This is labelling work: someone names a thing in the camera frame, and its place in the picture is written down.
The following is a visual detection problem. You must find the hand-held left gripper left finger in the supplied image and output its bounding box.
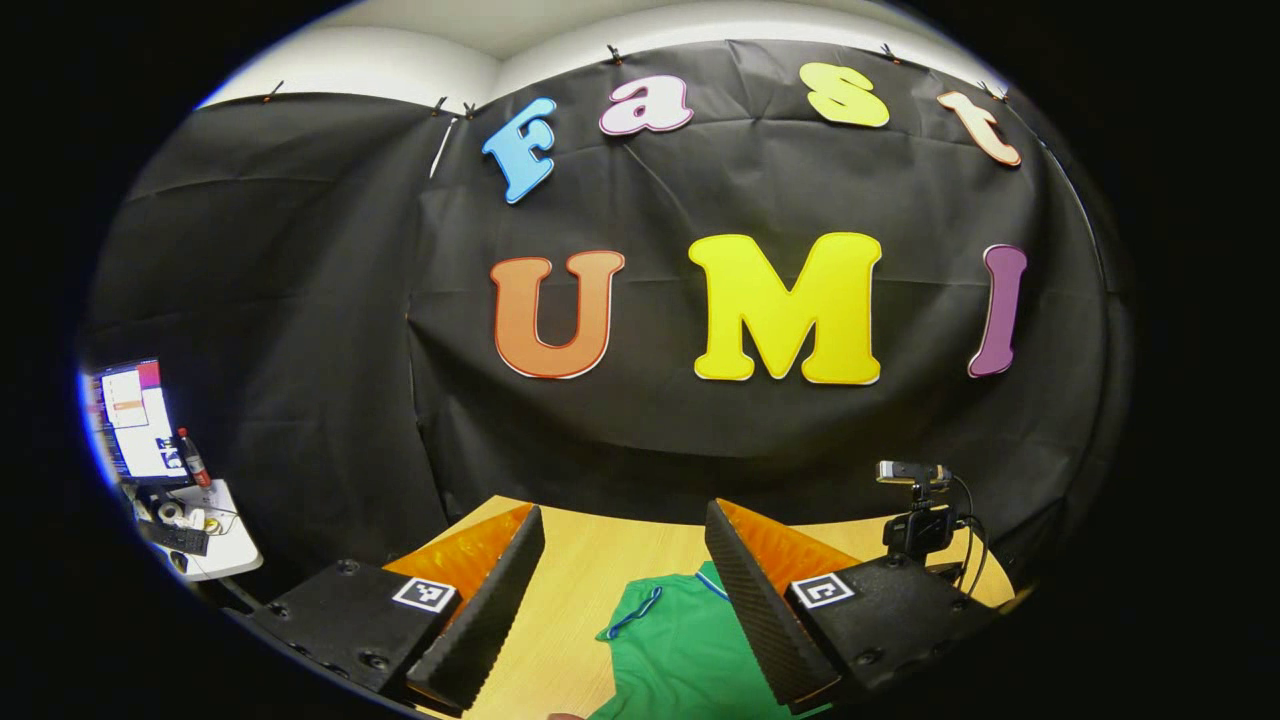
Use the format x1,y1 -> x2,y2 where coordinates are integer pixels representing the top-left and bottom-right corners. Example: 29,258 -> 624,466
243,503 -> 547,714

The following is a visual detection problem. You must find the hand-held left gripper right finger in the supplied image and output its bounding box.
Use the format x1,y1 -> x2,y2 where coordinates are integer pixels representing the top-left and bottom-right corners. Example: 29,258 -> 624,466
704,499 -> 1002,714

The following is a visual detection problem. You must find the green T-shirt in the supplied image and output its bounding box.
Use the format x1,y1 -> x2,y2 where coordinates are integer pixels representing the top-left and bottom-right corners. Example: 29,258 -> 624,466
588,560 -> 831,720

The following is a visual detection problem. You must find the webcam on black stand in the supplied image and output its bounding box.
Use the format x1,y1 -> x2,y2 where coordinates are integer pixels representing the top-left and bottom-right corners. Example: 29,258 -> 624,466
877,460 -> 961,566

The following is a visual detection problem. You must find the white side table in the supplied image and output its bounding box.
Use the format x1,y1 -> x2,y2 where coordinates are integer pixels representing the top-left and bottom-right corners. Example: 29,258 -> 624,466
125,478 -> 264,583

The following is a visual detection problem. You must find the black keyboard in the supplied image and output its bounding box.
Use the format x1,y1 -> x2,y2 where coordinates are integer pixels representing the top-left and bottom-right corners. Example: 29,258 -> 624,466
138,518 -> 211,557

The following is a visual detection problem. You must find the red capped bottle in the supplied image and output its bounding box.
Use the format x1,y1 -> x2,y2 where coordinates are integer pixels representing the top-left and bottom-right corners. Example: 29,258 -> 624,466
177,428 -> 213,489

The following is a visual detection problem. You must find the computer monitor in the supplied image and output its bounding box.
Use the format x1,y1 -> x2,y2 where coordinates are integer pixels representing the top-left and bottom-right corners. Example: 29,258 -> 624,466
85,360 -> 191,486

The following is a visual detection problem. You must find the black backdrop cloth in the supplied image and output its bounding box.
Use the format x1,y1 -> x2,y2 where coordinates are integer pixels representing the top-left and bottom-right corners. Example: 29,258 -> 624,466
80,40 -> 1136,601

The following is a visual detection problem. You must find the row of black cloth clips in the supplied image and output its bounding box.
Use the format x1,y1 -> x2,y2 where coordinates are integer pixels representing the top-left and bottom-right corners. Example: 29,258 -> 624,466
265,43 -> 1006,116

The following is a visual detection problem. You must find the black webcam cable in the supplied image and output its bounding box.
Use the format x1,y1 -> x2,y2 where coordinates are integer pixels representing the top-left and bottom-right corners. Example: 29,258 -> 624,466
950,475 -> 991,596

